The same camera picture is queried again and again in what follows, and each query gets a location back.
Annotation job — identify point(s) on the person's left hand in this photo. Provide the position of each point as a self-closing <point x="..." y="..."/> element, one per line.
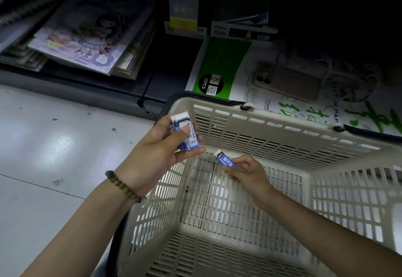
<point x="150" y="160"/>

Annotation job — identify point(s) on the spiral sketch pad stack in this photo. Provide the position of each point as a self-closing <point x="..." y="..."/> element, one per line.
<point x="19" y="41"/>

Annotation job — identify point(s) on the person's right forearm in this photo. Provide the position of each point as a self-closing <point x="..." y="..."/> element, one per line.
<point x="329" y="239"/>

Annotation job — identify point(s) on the person's left forearm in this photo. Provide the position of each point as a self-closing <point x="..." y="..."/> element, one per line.
<point x="81" y="232"/>

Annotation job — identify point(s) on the purple cartoon cover book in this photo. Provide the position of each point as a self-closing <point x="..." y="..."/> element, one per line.
<point x="91" y="38"/>

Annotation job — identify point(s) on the person's right hand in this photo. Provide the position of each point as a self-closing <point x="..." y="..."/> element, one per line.
<point x="251" y="176"/>

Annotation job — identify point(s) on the single blue packaged eraser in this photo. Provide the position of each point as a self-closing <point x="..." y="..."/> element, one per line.
<point x="224" y="159"/>

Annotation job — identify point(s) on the beige plastic shopping basket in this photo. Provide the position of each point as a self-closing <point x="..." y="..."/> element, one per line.
<point x="251" y="129"/>

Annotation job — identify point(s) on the blue packaged eraser bundle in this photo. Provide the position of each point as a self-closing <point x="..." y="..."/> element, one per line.
<point x="190" y="140"/>

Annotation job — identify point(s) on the green and white paper pack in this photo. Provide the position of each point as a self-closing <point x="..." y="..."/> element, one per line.
<point x="223" y="60"/>

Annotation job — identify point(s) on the dark metal shelf unit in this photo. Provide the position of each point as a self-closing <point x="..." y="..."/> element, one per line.
<point x="78" y="94"/>

